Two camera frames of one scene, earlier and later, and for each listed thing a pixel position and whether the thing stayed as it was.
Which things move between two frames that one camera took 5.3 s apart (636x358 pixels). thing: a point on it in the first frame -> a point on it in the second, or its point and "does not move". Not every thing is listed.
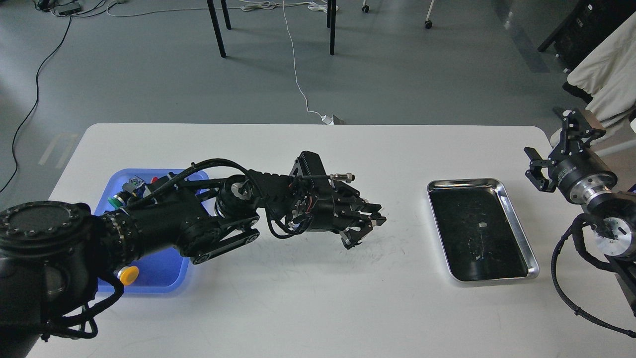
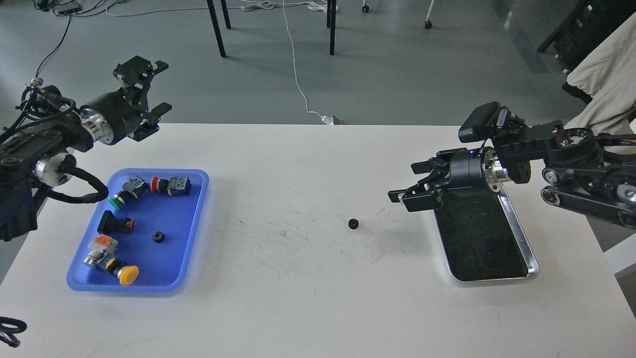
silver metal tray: (479, 235) does not move
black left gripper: (322, 204) -> (113, 117)
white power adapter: (329, 121) does not move
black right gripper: (579, 175) -> (475, 168)
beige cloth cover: (608, 74) does not move
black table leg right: (331, 15) does not move
